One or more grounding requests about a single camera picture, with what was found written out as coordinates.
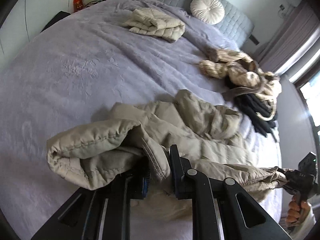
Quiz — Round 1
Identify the lavender embossed bed blanket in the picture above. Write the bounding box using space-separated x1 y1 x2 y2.
0 0 283 240

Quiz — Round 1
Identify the red box on nightstand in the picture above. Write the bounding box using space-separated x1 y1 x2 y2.
73 0 84 12

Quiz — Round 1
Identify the person's right hand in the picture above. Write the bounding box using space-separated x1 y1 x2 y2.
285 195 311 226

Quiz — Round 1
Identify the round white pleated cushion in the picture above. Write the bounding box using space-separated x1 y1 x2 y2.
190 0 225 25

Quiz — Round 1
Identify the white sleeve right forearm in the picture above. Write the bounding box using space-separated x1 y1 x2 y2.
290 202 316 239

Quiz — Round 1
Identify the beige puffer down jacket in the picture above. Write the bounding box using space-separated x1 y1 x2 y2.
46 89 288 201

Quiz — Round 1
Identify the black bedside table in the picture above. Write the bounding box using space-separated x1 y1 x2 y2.
42 11 71 32

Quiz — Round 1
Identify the folded cream quilted jacket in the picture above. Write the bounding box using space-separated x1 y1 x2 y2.
123 8 185 42

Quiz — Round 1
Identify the black folded garment pile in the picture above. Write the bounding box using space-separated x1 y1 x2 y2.
224 77 277 142

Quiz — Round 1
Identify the mauve window curtain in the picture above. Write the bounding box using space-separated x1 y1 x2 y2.
257 0 319 73

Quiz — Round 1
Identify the cream striped fur-trimmed robe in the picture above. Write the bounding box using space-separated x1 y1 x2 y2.
199 48 282 114

